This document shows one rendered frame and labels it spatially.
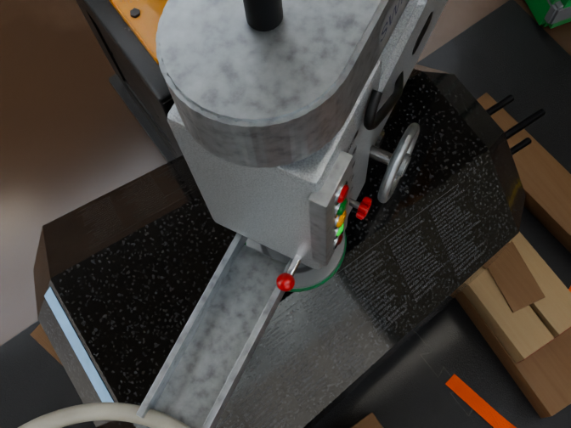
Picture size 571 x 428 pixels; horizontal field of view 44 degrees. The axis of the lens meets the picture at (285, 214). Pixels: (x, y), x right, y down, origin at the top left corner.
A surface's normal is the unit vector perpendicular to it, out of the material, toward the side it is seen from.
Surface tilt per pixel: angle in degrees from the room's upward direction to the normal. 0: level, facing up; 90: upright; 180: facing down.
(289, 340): 45
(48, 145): 0
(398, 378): 0
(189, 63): 0
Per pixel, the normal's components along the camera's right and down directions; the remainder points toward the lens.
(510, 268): -0.05, -0.33
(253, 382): 0.38, 0.30
